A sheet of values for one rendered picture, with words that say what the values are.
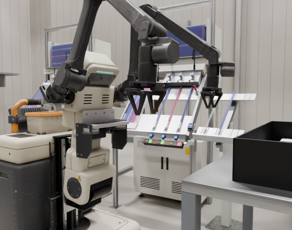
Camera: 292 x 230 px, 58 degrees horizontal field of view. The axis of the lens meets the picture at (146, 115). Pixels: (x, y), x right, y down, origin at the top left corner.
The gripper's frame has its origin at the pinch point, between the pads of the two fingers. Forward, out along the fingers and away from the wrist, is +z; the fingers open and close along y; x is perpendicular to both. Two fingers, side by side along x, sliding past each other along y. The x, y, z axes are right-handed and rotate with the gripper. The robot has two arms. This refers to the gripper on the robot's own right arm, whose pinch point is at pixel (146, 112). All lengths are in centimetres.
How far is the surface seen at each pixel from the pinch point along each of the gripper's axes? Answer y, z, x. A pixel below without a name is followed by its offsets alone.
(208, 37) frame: 162, -55, 46
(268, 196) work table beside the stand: -6.2, 15.2, -37.2
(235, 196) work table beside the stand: -6.4, 17.1, -30.3
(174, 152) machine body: 147, 49, 65
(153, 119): 125, 18, 77
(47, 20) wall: 282, -143, 445
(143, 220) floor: 107, 100, 71
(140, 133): 116, 31, 83
